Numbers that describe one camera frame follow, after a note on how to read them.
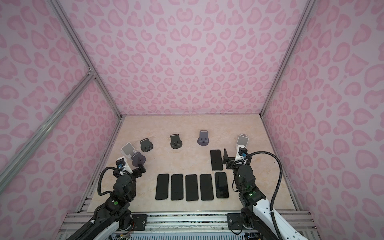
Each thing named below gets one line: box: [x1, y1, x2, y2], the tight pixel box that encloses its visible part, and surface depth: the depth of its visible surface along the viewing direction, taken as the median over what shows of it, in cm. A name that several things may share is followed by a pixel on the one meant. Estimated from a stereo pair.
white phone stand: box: [121, 142, 138, 159], surface depth 95 cm
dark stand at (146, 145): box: [140, 138, 153, 153], surface depth 100 cm
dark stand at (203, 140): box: [197, 130, 210, 147], surface depth 102 cm
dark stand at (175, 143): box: [170, 133, 183, 149], surface depth 99 cm
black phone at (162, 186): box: [155, 173, 169, 200], surface depth 87 cm
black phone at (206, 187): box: [199, 174, 214, 201], surface depth 86 cm
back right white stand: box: [235, 133, 249, 149], surface depth 100 cm
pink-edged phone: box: [185, 174, 199, 202], surface depth 86 cm
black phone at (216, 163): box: [210, 149, 223, 171], surface depth 97 cm
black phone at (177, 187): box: [171, 173, 184, 201], surface depth 86 cm
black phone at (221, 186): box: [214, 172, 229, 199], surface depth 88 cm
